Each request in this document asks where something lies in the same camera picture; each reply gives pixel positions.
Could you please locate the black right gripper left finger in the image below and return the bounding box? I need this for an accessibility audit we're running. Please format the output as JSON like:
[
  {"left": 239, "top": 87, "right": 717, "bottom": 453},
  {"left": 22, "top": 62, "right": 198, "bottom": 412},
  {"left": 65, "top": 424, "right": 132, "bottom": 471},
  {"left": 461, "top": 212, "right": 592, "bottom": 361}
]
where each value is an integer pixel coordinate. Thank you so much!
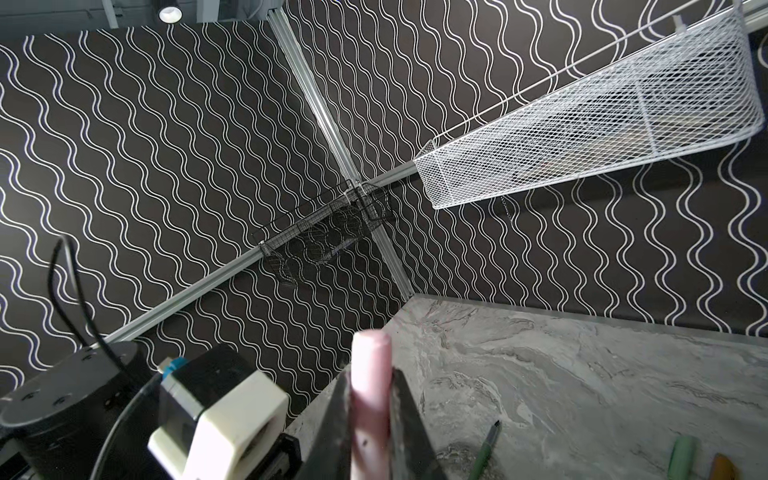
[{"left": 296, "top": 371, "right": 353, "bottom": 480}]

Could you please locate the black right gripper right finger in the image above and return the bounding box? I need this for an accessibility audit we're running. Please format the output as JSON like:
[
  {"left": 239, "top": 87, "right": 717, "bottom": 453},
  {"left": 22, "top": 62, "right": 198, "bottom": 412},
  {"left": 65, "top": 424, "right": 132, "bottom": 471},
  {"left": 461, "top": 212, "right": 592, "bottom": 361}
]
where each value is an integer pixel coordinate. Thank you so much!
[{"left": 389, "top": 368, "right": 447, "bottom": 480}]

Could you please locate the dark green pen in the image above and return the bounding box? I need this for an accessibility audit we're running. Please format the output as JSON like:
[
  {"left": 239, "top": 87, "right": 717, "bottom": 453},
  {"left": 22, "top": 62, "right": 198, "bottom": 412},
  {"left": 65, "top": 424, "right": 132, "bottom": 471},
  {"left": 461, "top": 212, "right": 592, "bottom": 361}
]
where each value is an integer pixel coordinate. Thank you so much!
[{"left": 468, "top": 420, "right": 501, "bottom": 480}]

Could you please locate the pink pen cap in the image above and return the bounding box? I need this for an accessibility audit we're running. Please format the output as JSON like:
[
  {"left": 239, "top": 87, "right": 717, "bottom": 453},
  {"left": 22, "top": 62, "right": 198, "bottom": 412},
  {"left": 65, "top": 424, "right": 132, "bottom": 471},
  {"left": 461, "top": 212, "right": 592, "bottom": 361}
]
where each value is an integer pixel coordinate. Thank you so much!
[{"left": 350, "top": 330, "right": 392, "bottom": 479}]

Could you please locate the light green pen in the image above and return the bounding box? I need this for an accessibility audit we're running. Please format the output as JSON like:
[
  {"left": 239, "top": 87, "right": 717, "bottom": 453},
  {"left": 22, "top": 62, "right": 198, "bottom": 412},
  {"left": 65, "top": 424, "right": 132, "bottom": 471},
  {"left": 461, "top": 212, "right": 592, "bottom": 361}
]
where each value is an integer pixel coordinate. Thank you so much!
[{"left": 667, "top": 435, "right": 698, "bottom": 480}]

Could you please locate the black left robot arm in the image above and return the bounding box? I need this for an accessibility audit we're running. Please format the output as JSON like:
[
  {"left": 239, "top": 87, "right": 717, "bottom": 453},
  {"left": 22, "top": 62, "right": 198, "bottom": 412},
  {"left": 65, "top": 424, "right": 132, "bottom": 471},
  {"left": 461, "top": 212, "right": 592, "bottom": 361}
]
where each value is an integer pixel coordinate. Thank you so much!
[{"left": 1, "top": 341, "right": 150, "bottom": 479}]

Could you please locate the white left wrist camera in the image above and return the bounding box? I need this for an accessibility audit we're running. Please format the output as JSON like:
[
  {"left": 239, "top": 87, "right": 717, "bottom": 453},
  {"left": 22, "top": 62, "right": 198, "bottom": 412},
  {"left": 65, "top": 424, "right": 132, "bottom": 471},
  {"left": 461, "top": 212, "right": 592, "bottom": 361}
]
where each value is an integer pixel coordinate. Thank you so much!
[{"left": 148, "top": 345, "right": 290, "bottom": 479}]

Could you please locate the aluminium frame corner post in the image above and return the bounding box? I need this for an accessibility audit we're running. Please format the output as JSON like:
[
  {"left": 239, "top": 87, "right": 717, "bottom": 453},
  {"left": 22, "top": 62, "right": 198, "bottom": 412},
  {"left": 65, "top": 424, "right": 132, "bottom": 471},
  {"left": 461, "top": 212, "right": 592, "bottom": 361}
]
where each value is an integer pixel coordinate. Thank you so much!
[{"left": 267, "top": 7, "right": 415, "bottom": 302}]

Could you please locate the white wire mesh basket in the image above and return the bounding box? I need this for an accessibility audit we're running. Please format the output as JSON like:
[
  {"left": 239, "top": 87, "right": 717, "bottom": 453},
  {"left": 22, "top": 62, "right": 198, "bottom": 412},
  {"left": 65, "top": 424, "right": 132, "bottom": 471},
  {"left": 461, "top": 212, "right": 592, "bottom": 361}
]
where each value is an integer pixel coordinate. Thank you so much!
[{"left": 415, "top": 5, "right": 765, "bottom": 209}]

